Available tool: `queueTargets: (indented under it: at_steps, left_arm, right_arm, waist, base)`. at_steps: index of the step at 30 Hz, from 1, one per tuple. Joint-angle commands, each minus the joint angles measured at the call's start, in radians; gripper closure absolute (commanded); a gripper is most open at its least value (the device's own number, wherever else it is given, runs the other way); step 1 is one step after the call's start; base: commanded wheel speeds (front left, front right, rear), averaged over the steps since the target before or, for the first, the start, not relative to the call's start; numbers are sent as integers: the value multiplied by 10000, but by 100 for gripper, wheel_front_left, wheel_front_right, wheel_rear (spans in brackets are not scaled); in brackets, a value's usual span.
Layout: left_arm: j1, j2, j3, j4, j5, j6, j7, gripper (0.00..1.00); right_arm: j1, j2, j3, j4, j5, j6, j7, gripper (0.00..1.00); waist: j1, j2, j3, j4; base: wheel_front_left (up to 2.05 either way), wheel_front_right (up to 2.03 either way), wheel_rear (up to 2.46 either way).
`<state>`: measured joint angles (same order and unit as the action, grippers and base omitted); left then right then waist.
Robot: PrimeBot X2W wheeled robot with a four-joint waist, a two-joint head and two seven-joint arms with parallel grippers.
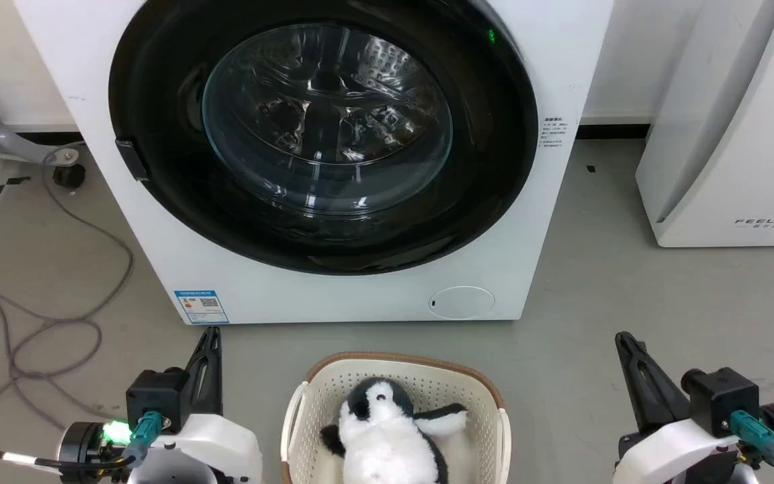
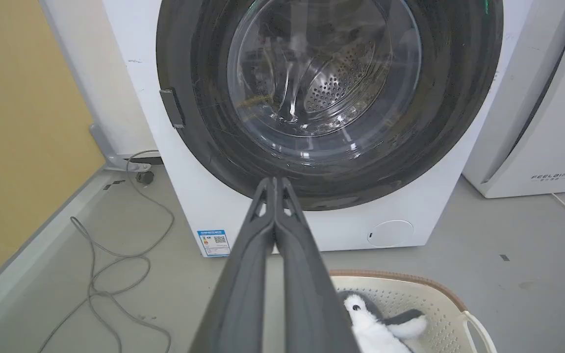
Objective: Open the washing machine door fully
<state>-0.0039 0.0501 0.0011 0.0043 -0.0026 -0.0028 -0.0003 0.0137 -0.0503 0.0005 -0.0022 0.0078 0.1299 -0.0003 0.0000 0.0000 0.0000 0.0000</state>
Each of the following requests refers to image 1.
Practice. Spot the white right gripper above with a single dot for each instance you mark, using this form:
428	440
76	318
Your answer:
669	450

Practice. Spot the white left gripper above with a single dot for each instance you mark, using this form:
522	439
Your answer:
216	447

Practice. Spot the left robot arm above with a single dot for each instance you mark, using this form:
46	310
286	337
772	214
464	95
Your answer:
81	447

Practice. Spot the white front-load washing machine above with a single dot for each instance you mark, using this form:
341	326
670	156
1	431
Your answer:
333	296

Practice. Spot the round black glass washer door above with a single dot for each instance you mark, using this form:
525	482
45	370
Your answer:
158	121

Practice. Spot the blue energy label sticker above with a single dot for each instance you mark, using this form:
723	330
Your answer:
201	306

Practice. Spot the black and white penguin plush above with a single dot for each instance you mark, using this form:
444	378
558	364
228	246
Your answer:
387	444

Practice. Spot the cream plastic laundry basket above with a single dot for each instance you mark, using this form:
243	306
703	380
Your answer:
420	384

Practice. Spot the oval white filter cover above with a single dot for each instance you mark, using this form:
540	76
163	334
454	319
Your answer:
461	302

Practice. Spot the black caster wheel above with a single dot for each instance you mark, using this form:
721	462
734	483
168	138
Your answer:
68	176

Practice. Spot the white Feelbird appliance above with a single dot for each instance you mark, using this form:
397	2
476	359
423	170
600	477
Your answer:
736	134

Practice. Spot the black floor tape strip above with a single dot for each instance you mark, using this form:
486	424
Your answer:
12	185

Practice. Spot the small printed text label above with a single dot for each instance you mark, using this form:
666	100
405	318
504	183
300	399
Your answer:
553	134

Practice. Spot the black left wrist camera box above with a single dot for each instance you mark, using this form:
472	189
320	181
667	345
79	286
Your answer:
155	396

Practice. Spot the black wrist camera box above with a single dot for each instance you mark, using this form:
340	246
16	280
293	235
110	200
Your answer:
155	396
723	400

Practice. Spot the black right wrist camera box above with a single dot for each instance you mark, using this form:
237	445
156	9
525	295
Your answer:
723	400

